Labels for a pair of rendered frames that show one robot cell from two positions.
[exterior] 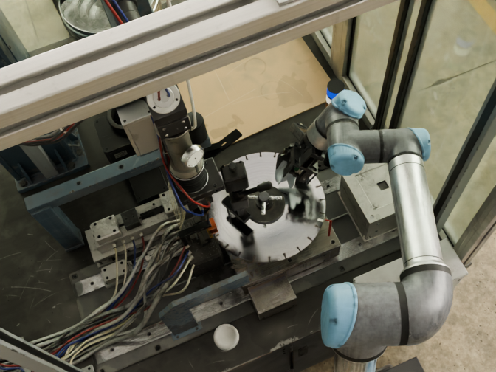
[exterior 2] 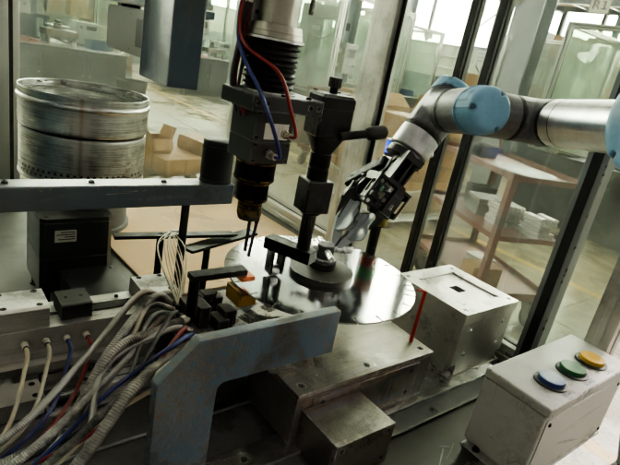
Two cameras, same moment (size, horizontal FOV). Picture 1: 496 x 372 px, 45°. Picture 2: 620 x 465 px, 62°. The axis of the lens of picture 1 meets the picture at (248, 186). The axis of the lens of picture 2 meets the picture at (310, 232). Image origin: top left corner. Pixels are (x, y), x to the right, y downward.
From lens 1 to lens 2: 1.17 m
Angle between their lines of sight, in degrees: 47
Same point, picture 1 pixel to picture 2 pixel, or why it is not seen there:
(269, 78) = not seen: hidden behind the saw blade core
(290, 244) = (380, 308)
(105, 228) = (21, 301)
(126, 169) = (101, 184)
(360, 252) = (447, 389)
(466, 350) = not seen: outside the picture
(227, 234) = (273, 292)
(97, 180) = (42, 184)
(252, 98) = not seen: hidden behind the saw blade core
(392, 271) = (534, 361)
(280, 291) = (363, 413)
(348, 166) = (493, 107)
